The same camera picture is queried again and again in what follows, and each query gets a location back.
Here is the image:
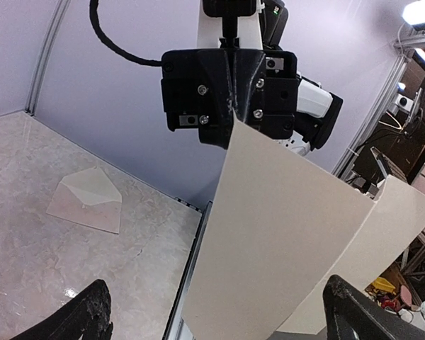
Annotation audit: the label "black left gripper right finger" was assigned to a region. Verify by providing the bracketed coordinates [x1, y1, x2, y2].
[322, 275, 425, 340]

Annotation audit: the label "cluttered background workshop table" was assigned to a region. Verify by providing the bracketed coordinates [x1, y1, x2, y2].
[331, 45, 425, 340]

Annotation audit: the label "cream letter paper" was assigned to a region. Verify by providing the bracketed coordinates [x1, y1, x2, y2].
[183, 122, 425, 339]

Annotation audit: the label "aluminium left corner post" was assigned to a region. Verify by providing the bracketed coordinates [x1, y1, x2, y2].
[24, 0, 71, 115]

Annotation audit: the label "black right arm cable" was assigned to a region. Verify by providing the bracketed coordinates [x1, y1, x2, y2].
[89, 0, 164, 67]

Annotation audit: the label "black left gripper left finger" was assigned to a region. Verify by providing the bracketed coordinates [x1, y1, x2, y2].
[14, 279, 113, 340]

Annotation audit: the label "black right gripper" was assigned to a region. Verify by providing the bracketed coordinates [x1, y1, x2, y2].
[161, 48, 343, 149]

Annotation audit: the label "aluminium front table rail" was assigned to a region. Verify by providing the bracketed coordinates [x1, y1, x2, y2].
[161, 201, 213, 340]

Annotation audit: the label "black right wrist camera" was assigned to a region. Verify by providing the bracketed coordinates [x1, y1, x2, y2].
[202, 0, 257, 18]

